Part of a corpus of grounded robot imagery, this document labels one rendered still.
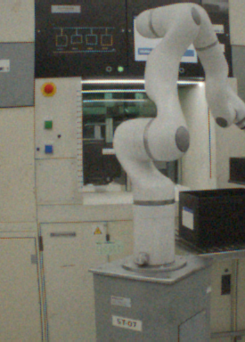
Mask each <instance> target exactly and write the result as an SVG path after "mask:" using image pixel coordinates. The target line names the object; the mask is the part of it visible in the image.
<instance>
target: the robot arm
mask: <svg viewBox="0 0 245 342"><path fill-rule="evenodd" d="M135 28H136V30H137V31H138V33H139V34H140V35H141V36H142V37H145V38H149V39H157V38H161V37H163V39H162V40H161V42H159V44H158V45H156V46H155V47H154V49H152V50H151V53H150V54H149V56H148V58H147V60H146V63H145V66H146V69H145V74H144V89H145V92H146V93H147V95H148V97H149V98H150V99H151V100H152V101H153V102H155V103H156V105H157V108H158V116H157V117H156V118H146V119H134V120H126V121H125V122H123V123H122V124H121V125H119V126H118V128H117V130H116V132H115V134H114V138H113V148H114V151H115V154H116V156H117V158H118V161H119V162H120V163H121V165H122V166H123V168H124V169H125V171H126V173H127V175H128V177H129V179H130V182H131V184H132V189H133V218H134V253H135V257H131V258H128V259H124V261H123V267H124V268H125V269H127V270H129V271H137V272H146V273H162V272H166V271H171V270H175V269H178V268H182V267H184V266H185V265H186V259H185V258H184V257H183V256H175V245H176V234H175V216H176V192H175V186H174V184H173V183H172V182H171V181H170V179H169V178H167V177H165V176H164V175H163V174H161V172H160V171H158V170H157V168H156V167H155V166H154V165H153V164H152V161H173V160H177V159H180V158H181V157H182V156H183V155H184V154H185V153H186V152H187V151H188V149H189V147H190V134H189V129H188V126H187V124H186V121H185V119H184V115H183V113H182V110H181V108H180V105H179V101H178V94H177V82H178V78H177V76H178V70H179V66H180V60H181V59H182V57H183V55H184V52H185V51H187V49H188V48H189V46H190V45H191V44H193V46H194V48H195V50H196V53H197V54H198V57H199V59H200V63H201V65H202V67H203V69H204V71H205V77H206V80H205V88H204V91H205V94H206V100H207V103H208V107H209V110H210V112H211V114H212V116H213V119H214V121H215V122H216V123H217V124H218V125H219V126H221V127H222V128H227V127H230V126H231V124H232V123H234V124H235V125H236V126H237V127H238V128H239V129H241V130H243V131H244V132H245V103H244V102H243V101H242V100H241V99H240V98H239V96H238V94H236V93H235V92H234V91H233V90H232V88H231V87H230V86H229V85H227V84H226V80H227V78H228V76H227V74H228V64H227V62H226V59H225V56H224V53H223V51H222V48H221V46H220V44H219V42H218V40H217V37H216V34H215V31H214V30H213V27H212V25H211V20H210V18H209V16H208V14H207V13H206V11H205V10H203V9H202V7H201V6H199V5H198V4H187V3H180V4H172V5H165V6H162V7H159V8H153V9H150V10H147V11H145V12H142V13H141V14H139V15H138V17H137V19H136V21H135Z"/></svg>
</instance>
